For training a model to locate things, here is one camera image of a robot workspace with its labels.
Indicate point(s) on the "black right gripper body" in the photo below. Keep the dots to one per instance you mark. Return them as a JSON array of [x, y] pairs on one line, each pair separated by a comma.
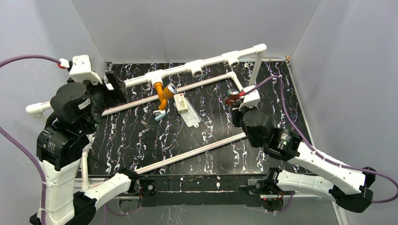
[[237, 116]]

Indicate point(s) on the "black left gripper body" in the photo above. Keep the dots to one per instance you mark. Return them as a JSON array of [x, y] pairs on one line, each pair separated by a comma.
[[110, 86]]

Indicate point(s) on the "brown water faucet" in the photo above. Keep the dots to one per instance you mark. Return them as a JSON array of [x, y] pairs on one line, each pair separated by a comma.
[[234, 100]]

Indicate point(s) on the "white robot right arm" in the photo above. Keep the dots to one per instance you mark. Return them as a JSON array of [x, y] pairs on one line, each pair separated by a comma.
[[331, 179]]

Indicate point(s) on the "orange water faucet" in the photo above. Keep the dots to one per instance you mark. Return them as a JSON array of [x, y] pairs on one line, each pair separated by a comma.
[[164, 93]]

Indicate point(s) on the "light blue tape roll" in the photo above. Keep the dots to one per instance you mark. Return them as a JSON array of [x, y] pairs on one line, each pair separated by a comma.
[[159, 114]]

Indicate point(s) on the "clear plastic bag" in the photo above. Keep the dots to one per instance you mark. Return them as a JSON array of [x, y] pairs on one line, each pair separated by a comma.
[[191, 118]]

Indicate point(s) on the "small cardboard box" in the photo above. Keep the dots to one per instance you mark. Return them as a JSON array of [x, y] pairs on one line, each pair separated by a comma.
[[181, 103]]

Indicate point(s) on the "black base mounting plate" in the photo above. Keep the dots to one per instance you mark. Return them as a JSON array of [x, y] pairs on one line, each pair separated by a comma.
[[247, 190]]

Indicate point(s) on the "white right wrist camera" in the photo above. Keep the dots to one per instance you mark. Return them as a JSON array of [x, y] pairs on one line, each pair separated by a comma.
[[250, 98]]

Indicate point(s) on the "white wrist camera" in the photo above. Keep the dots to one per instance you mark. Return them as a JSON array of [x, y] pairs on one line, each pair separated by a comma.
[[250, 98], [81, 68]]

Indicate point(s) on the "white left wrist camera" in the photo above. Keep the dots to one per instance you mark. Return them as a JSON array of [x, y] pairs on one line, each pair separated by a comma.
[[81, 68]]

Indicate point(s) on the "white PVC pipe frame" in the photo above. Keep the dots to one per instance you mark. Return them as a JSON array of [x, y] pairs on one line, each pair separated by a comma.
[[194, 67]]

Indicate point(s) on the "aluminium rail frame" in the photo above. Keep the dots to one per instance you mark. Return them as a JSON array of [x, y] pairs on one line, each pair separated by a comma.
[[292, 183]]

